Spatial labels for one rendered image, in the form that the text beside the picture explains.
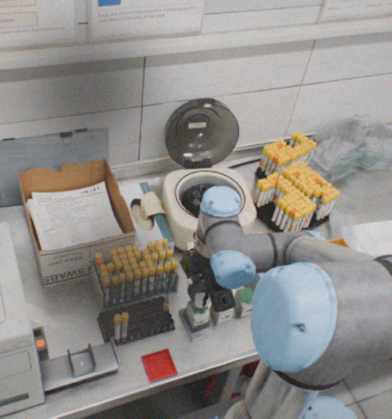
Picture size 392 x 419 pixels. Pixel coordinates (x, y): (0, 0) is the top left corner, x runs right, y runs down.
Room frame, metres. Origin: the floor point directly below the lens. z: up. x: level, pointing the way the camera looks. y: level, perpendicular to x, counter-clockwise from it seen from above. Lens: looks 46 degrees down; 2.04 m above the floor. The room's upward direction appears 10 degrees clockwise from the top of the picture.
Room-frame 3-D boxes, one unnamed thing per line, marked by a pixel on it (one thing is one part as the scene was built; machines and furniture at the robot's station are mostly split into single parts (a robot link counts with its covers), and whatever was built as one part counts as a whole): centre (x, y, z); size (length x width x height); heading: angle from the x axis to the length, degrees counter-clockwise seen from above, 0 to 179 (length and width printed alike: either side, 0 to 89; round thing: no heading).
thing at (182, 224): (1.05, -0.04, 0.94); 0.30 x 0.24 x 0.12; 20
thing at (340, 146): (1.45, -0.42, 0.97); 0.26 x 0.17 x 0.19; 135
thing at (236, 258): (0.64, -0.09, 1.27); 0.11 x 0.11 x 0.08; 18
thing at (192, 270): (0.74, -0.04, 1.11); 0.09 x 0.08 x 0.12; 32
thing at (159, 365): (0.60, 0.02, 0.88); 0.07 x 0.07 x 0.01; 29
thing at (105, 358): (0.54, 0.20, 0.92); 0.21 x 0.07 x 0.05; 119
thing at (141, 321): (0.70, 0.09, 0.93); 0.17 x 0.09 x 0.11; 120
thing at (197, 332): (0.73, -0.05, 0.89); 0.09 x 0.05 x 0.04; 32
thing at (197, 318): (0.73, -0.05, 0.92); 0.05 x 0.04 x 0.06; 32
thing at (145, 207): (1.00, 0.13, 0.92); 0.24 x 0.12 x 0.10; 29
